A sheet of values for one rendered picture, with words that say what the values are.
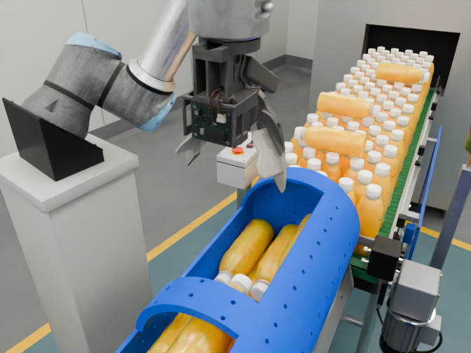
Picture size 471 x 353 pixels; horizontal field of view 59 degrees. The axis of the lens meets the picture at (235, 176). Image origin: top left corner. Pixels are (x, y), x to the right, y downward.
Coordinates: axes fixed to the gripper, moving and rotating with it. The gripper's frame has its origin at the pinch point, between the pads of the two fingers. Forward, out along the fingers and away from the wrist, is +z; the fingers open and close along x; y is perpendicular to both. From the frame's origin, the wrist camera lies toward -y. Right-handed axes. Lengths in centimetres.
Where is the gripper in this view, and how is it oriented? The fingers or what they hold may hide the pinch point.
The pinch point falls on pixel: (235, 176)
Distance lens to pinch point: 59.0
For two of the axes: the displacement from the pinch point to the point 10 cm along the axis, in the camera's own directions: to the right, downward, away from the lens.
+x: 8.8, 2.6, -3.9
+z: -0.2, 8.5, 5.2
